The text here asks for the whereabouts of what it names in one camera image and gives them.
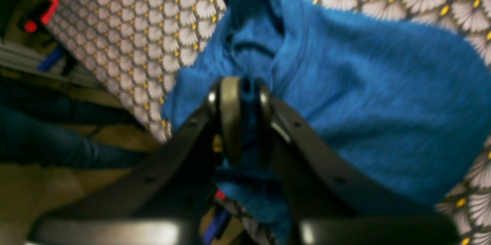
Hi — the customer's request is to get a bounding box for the blue long-sleeve T-shirt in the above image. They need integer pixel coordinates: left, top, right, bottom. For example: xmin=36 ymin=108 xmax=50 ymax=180
xmin=162 ymin=0 xmax=490 ymax=245

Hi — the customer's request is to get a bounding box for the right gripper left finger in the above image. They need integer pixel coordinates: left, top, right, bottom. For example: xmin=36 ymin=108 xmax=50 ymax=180
xmin=27 ymin=77 xmax=242 ymax=245

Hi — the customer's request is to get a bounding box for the fan-patterned table cloth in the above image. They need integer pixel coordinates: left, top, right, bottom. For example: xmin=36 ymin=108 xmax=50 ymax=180
xmin=46 ymin=0 xmax=491 ymax=245

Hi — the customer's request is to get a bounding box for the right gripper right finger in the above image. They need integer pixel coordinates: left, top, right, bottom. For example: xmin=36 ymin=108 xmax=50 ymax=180
xmin=256 ymin=80 xmax=459 ymax=245

